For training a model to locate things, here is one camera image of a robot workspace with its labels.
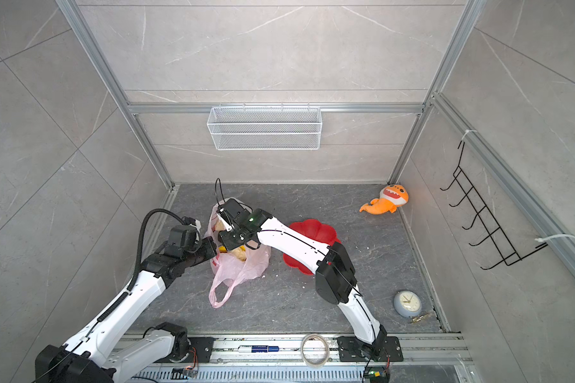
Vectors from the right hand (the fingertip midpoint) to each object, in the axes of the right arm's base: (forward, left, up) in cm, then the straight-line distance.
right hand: (230, 241), depth 82 cm
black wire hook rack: (-7, -78, +16) cm, 80 cm away
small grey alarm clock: (-18, -61, -13) cm, 65 cm away
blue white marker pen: (-31, -11, -14) cm, 35 cm away
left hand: (0, +4, 0) cm, 4 cm away
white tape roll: (-30, -32, -14) cm, 47 cm away
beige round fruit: (0, -2, -9) cm, 10 cm away
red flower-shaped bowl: (+13, -32, -13) cm, 37 cm away
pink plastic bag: (-10, 0, -2) cm, 10 cm away
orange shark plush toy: (+27, -67, -9) cm, 73 cm away
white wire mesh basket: (+47, -11, +15) cm, 51 cm away
